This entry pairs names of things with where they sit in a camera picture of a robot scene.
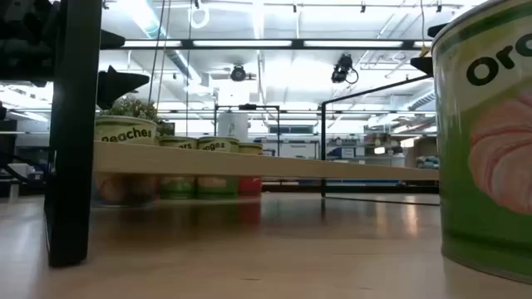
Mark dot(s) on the thin black background frame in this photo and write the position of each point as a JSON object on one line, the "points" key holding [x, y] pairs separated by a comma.
{"points": [[249, 107]]}

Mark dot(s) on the light wooden shelf board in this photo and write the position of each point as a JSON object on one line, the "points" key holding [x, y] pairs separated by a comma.
{"points": [[249, 164]]}

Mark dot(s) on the red labelled can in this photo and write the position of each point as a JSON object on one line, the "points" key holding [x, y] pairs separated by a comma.
{"points": [[250, 187]]}

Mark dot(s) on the green pears can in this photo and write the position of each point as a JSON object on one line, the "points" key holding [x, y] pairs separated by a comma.
{"points": [[178, 143]]}

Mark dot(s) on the black metal shelf leg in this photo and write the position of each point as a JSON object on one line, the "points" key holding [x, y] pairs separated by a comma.
{"points": [[75, 124]]}

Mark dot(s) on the white cylinder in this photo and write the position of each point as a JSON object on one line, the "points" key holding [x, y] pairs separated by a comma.
{"points": [[232, 124]]}

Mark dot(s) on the black overhead frame bar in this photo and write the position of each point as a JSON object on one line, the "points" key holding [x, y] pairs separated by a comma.
{"points": [[295, 43]]}

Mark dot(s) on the peaches labelled can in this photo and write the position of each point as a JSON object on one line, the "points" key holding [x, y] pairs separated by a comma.
{"points": [[124, 130]]}

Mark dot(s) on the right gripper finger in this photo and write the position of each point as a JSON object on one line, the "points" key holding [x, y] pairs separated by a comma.
{"points": [[423, 65], [436, 30]]}

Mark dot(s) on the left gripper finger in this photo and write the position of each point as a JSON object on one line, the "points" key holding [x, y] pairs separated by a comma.
{"points": [[120, 85], [111, 39]]}

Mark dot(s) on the round black ceiling fixture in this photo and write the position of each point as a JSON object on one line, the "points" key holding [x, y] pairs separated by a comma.
{"points": [[238, 73]]}

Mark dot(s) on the yellow hanging tag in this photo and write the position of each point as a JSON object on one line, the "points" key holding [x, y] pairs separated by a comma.
{"points": [[424, 50]]}

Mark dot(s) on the potted green plant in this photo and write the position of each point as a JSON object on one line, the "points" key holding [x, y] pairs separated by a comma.
{"points": [[133, 108]]}

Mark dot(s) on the black overhead camera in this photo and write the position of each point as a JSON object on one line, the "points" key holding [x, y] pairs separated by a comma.
{"points": [[343, 66]]}

